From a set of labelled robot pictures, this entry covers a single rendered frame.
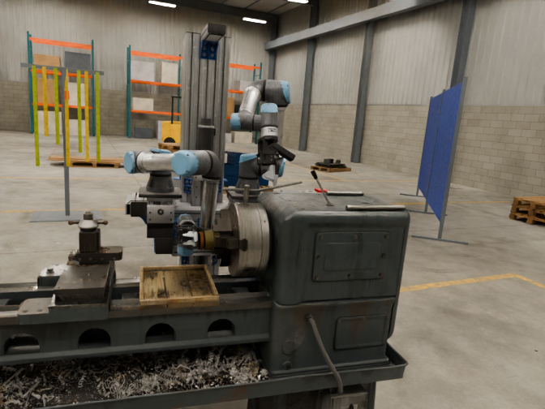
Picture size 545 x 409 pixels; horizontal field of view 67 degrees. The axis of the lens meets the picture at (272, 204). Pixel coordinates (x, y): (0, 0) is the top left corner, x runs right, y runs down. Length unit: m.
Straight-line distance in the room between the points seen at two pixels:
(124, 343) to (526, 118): 12.21
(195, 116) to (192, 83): 0.18
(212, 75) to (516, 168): 11.29
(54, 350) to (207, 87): 1.55
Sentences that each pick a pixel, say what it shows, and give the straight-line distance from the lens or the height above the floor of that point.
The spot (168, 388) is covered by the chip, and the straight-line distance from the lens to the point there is 1.77.
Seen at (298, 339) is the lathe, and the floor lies 0.70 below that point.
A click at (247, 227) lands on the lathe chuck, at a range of 1.66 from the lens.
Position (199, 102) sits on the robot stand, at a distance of 2.49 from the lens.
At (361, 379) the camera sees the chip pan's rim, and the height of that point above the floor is 0.54.
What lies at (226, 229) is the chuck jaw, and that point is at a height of 1.12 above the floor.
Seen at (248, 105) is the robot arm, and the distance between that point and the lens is 2.05.
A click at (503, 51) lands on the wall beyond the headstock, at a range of 13.97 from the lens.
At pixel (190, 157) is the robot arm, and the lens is 1.87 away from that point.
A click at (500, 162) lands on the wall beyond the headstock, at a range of 13.37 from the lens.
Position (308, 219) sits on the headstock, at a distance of 1.63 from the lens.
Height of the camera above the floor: 1.60
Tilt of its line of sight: 12 degrees down
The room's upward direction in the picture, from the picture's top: 4 degrees clockwise
